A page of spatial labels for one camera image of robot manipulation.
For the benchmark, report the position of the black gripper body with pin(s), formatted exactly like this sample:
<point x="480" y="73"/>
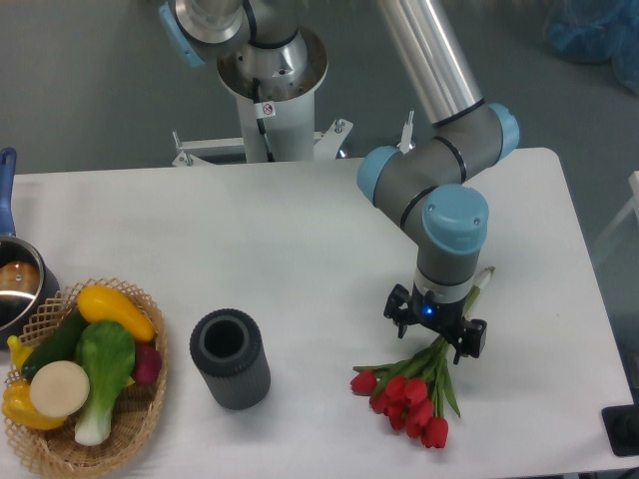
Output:
<point x="439" y="308"/>

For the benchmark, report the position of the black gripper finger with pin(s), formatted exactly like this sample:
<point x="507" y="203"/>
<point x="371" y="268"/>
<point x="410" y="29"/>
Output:
<point x="398" y="309"/>
<point x="467" y="337"/>

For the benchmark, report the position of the red tulip bouquet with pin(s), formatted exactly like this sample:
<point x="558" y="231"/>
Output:
<point x="412" y="393"/>

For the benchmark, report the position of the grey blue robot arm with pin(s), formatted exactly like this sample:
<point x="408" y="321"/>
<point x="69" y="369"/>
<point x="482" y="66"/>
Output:
<point x="424" y="190"/>

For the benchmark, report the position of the black device at edge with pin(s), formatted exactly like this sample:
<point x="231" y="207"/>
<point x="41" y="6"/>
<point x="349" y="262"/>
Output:
<point x="621" y="425"/>

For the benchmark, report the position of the dark grey ribbed vase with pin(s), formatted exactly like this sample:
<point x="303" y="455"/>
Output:
<point x="227" y="348"/>

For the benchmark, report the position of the red radish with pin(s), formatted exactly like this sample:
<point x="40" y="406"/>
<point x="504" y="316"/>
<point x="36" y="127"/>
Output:
<point x="148" y="364"/>

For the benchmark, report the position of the green bok choy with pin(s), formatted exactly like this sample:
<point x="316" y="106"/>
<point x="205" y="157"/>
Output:
<point x="106" y="351"/>

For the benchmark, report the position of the yellow squash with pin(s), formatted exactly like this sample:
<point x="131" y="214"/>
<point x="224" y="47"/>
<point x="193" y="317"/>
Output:
<point x="97" y="303"/>

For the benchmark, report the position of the blue plastic bag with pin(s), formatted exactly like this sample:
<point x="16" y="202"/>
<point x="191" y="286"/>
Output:
<point x="596" y="32"/>

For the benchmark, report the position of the dark green cucumber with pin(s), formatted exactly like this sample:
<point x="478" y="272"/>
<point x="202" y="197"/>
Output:
<point x="59" y="345"/>

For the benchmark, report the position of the round beige slice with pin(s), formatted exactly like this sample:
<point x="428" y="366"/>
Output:
<point x="59" y="389"/>

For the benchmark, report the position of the yellow banana tip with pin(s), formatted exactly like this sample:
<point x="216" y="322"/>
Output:
<point x="19" y="352"/>

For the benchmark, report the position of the yellow bell pepper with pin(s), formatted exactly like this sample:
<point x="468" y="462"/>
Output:
<point x="18" y="407"/>

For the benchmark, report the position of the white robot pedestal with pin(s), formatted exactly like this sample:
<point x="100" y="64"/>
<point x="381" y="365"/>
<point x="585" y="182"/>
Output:
<point x="275" y="93"/>

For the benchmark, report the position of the white frame at right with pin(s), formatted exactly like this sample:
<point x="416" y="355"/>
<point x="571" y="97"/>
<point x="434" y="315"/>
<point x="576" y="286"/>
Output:
<point x="620" y="227"/>

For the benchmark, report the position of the blue handled saucepan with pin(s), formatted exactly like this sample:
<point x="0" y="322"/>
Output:
<point x="26" y="280"/>

